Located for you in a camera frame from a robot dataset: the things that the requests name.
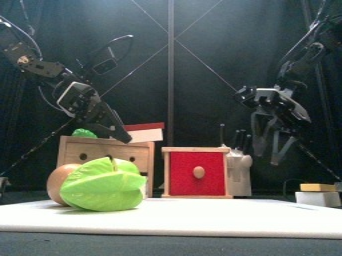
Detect red toy salmon slice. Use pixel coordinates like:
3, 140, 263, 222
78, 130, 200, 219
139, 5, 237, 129
123, 121, 166, 132

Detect white toy rice block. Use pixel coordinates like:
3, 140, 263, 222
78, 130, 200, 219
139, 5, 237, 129
126, 128, 166, 145

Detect small green toy vegetable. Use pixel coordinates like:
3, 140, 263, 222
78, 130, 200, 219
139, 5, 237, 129
71, 128, 99, 139

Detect light wooden box with holes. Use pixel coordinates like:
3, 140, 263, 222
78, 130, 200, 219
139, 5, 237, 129
56, 135, 156, 198

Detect small stacked blocks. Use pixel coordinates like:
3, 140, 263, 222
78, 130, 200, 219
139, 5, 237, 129
294, 182, 342, 208

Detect green toy cabbage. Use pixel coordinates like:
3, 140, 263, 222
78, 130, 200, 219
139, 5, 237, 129
59, 156, 148, 212

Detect wooden box with red front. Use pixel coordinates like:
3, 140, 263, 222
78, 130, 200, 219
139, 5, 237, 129
160, 146, 233, 200

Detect tan toy egg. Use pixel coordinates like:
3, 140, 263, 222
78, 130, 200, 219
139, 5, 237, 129
46, 163, 84, 206

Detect white cutting board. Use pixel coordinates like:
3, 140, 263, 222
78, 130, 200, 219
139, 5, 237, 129
0, 197, 342, 240

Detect black knife handle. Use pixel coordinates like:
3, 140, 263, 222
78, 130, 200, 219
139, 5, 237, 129
218, 123, 226, 148
239, 129, 247, 152
245, 134, 254, 155
233, 129, 242, 151

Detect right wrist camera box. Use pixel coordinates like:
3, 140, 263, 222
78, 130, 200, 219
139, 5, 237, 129
253, 87, 291, 107

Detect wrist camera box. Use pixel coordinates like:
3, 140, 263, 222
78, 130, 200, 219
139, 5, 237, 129
253, 87, 291, 107
55, 80, 102, 118

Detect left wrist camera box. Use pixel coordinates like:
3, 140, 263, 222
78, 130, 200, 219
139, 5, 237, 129
55, 80, 102, 118

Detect thin diagonal frame cord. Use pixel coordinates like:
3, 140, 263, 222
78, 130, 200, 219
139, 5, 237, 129
99, 0, 225, 98
130, 0, 238, 93

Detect vertical metal frame pole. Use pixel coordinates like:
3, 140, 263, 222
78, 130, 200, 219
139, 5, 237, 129
167, 0, 176, 148

